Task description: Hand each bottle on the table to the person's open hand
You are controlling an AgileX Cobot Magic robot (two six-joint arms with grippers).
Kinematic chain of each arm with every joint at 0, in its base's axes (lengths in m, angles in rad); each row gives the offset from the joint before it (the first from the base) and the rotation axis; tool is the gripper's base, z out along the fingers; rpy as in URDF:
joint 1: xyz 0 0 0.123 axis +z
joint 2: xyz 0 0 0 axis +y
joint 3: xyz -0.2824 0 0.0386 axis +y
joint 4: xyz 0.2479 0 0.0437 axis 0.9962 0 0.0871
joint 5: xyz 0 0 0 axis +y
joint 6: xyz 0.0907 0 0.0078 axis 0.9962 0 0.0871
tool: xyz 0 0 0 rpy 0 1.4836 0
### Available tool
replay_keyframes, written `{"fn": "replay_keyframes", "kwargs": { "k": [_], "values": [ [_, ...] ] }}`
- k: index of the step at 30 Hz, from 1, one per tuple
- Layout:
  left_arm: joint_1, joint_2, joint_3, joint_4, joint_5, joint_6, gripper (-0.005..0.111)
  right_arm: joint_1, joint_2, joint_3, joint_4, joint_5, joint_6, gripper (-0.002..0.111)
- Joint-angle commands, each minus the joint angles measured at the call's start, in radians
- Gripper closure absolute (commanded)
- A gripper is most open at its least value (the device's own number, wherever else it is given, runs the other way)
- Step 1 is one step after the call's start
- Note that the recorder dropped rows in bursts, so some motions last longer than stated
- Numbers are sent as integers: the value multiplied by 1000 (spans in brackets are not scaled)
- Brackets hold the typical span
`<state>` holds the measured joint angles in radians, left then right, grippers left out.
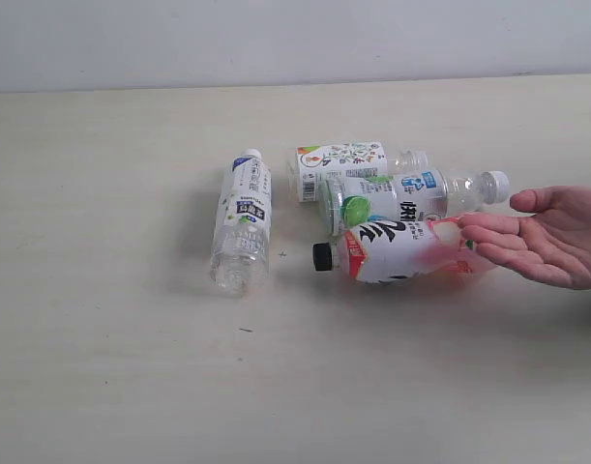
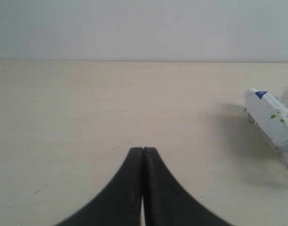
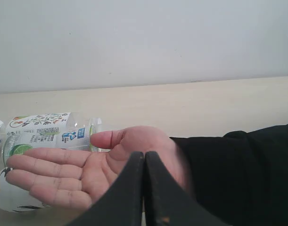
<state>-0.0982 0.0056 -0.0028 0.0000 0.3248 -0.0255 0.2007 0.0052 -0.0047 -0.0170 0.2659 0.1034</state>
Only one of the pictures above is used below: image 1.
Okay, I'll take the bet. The clear bottle blue white label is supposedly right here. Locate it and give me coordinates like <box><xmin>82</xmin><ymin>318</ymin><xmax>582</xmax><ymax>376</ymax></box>
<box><xmin>210</xmin><ymin>148</ymin><xmax>272</xmax><ymax>296</ymax></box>

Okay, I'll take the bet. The square bottle floral white label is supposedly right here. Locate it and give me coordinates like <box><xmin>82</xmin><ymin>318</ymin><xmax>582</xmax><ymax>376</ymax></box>
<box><xmin>286</xmin><ymin>141</ymin><xmax>428</xmax><ymax>203</ymax></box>

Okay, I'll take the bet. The clear bottle green lime label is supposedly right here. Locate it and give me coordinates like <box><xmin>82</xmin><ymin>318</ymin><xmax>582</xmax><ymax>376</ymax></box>
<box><xmin>318</xmin><ymin>168</ymin><xmax>510</xmax><ymax>237</ymax></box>

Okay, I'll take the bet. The pink peach bottle black cap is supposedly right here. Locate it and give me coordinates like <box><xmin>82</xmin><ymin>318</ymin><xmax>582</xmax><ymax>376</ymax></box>
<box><xmin>312</xmin><ymin>217</ymin><xmax>495</xmax><ymax>284</ymax></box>

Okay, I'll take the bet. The open bare human hand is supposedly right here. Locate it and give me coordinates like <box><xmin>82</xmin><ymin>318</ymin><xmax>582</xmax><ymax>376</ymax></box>
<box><xmin>458</xmin><ymin>186</ymin><xmax>591</xmax><ymax>290</ymax></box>

